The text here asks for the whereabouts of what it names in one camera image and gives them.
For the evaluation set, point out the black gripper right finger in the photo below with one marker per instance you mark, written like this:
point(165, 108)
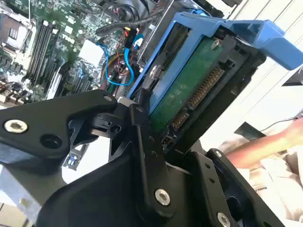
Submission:
point(213, 179)

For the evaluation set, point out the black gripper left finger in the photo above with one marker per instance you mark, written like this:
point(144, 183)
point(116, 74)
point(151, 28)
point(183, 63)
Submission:
point(47, 113)

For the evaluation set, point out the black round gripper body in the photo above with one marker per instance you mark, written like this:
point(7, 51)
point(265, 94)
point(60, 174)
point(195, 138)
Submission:
point(94, 201)

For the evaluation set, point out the hard disk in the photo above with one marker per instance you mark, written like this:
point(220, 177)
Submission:
point(180, 94)

